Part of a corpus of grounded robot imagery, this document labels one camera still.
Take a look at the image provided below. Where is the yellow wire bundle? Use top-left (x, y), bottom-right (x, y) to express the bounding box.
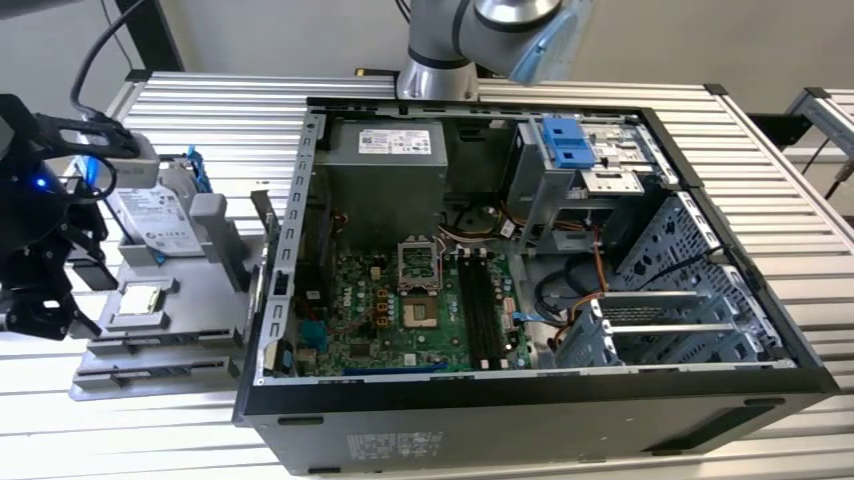
top-left (436, 219), bottom-right (521, 249)

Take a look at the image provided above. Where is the perforated metal disk bay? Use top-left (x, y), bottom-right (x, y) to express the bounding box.
top-left (552, 192), bottom-right (799, 369)

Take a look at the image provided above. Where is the thin black cable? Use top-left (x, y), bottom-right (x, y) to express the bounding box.
top-left (637, 242), bottom-right (729, 290)

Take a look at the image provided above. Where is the blue drive latch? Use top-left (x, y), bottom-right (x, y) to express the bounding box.
top-left (540, 114), bottom-right (592, 169)

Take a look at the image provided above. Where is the wire locking lever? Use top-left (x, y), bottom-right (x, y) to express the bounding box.
top-left (433, 235), bottom-right (449, 294)

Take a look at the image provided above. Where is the grey parts rack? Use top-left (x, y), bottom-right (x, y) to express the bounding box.
top-left (68, 193), bottom-right (285, 403)

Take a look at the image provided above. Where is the black frame post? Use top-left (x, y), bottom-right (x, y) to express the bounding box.
top-left (112, 0), bottom-right (186, 74)

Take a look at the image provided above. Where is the teal board connector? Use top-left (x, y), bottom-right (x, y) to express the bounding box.
top-left (297, 321), bottom-right (329, 350)

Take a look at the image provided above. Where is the thick black camera cable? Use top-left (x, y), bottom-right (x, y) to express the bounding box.
top-left (69, 0), bottom-right (152, 201)

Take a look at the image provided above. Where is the black metal bracket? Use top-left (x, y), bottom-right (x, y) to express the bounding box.
top-left (744, 113), bottom-right (814, 147)

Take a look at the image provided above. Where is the green motherboard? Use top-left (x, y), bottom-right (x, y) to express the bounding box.
top-left (292, 249), bottom-right (535, 377)

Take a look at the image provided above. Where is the grey power supply unit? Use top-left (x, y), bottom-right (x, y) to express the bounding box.
top-left (312, 118), bottom-right (449, 254)

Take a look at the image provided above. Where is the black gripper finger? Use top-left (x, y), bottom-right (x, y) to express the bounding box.
top-left (61, 201), bottom-right (120, 291)
top-left (0, 246), bottom-right (102, 343)

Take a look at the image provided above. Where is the blue expansion slot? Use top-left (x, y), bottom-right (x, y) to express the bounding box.
top-left (341, 361), bottom-right (449, 377)

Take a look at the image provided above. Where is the silver CPU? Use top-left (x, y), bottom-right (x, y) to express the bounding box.
top-left (113, 283), bottom-right (166, 317)

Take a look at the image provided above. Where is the metal socket cover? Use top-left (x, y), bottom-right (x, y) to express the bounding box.
top-left (396, 238), bottom-right (447, 297)

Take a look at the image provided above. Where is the blue disk carrier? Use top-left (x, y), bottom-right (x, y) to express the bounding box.
top-left (69, 143), bottom-right (216, 267)

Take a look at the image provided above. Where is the CPU socket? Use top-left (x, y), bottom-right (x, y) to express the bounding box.
top-left (397, 293), bottom-right (443, 330)

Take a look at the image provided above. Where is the black RAM slot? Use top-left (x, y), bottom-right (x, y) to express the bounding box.
top-left (472, 253), bottom-right (503, 369)
top-left (464, 253), bottom-right (495, 369)
top-left (456, 253), bottom-right (487, 369)

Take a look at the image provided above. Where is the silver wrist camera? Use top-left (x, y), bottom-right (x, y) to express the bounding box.
top-left (36, 112), bottom-right (162, 177)

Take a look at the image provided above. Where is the orange wire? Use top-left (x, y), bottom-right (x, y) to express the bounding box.
top-left (556, 239), bottom-right (612, 349)

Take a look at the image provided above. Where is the black open PC case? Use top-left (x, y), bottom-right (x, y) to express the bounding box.
top-left (230, 95), bottom-right (842, 476)

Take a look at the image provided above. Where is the black cable loop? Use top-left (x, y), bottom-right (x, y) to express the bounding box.
top-left (531, 259), bottom-right (588, 331)

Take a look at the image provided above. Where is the aluminium frame table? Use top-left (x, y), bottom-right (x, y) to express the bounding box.
top-left (784, 87), bottom-right (854, 151)

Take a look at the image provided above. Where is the black round cooler fan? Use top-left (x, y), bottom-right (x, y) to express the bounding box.
top-left (456, 203), bottom-right (503, 237)

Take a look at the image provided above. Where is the silver hard disk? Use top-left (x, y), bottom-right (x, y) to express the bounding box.
top-left (105, 169), bottom-right (209, 260)

